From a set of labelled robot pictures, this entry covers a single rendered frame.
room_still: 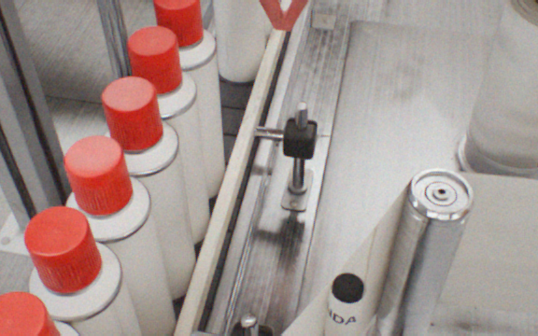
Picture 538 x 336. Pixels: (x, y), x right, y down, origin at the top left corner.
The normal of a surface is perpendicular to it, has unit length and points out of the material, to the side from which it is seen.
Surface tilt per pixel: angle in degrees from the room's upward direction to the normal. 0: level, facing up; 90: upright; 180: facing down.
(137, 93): 3
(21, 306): 2
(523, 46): 90
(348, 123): 0
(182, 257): 90
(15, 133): 90
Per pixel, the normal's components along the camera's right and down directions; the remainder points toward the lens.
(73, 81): 0.00, -0.66
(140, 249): 0.71, 0.53
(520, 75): -0.68, 0.56
